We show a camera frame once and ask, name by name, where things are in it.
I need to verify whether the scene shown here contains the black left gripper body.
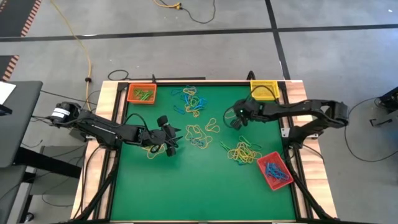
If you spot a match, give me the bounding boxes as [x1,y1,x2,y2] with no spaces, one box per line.
[142,114,177,157]

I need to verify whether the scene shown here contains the green rubber bands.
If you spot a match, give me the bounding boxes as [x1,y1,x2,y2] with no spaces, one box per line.
[133,88,155,101]
[238,136,264,153]

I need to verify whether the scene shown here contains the orange plastic basket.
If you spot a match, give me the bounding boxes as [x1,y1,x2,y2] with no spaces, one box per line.
[126,83,157,105]

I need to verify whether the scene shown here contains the black cable loop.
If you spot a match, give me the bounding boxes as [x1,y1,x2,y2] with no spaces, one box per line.
[107,69,130,81]

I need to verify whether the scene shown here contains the yellow cable with plug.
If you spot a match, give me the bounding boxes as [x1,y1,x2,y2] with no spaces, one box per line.
[152,0,183,10]

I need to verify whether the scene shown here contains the yellow hanging power cable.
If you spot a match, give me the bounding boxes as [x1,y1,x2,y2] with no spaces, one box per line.
[49,0,93,111]

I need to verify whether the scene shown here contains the wooden table side panel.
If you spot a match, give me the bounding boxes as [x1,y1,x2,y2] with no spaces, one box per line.
[70,80,125,220]
[279,80,338,218]

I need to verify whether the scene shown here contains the black equipment stand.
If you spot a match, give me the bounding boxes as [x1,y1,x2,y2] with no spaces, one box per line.
[369,86,398,127]

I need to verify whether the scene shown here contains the yellow plastic basket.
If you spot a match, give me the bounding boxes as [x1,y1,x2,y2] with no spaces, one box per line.
[250,80,280,102]

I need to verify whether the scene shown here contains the white paper sheet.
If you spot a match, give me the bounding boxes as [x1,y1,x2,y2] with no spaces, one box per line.
[0,81,17,106]

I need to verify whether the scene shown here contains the grey desk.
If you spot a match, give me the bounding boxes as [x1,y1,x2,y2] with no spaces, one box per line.
[0,80,44,169]

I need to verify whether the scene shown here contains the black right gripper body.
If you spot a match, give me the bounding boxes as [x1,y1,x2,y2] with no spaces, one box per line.
[231,99,261,131]

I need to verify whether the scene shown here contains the black floor cable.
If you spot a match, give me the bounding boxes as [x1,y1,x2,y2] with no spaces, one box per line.
[344,96,398,163]
[39,89,102,103]
[179,0,220,24]

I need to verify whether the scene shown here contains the black table frame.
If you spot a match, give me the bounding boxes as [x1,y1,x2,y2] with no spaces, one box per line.
[70,79,340,224]

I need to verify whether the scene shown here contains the red plastic basket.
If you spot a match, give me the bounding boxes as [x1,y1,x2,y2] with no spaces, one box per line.
[256,151,294,191]

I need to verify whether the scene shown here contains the tangled green rubber bands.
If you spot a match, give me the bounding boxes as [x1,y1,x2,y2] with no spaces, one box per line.
[238,136,264,153]

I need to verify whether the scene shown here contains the black mat with striped edge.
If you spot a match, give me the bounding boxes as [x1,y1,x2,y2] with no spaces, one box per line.
[0,0,43,38]
[0,55,20,82]

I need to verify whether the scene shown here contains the black desk leg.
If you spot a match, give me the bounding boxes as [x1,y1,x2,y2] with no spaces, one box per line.
[14,146,83,180]

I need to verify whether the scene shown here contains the green table mat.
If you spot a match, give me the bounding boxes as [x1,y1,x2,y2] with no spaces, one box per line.
[110,85,297,222]

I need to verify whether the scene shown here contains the black flat bar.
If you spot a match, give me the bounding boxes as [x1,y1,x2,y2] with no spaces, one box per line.
[129,77,206,82]

